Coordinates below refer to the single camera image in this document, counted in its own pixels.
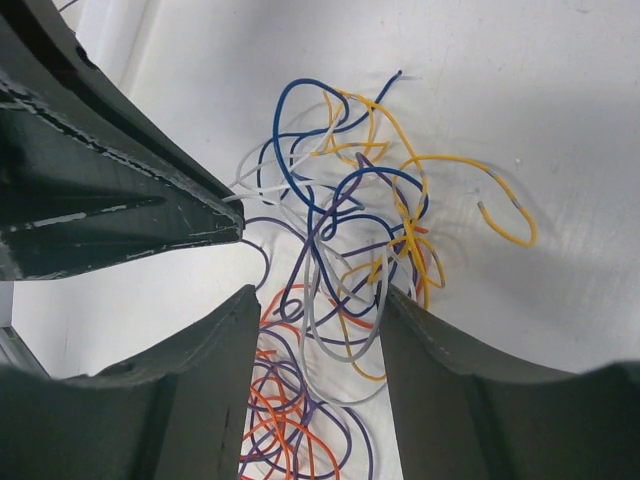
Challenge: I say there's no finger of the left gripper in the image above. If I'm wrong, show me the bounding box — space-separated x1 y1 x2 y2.
1 1 245 280

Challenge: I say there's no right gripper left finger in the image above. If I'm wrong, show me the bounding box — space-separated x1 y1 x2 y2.
1 285 260 479

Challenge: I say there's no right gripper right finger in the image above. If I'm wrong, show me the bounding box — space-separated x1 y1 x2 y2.
380 287 639 479

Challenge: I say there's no blue wire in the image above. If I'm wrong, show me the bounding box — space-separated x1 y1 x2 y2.
254 69 431 317

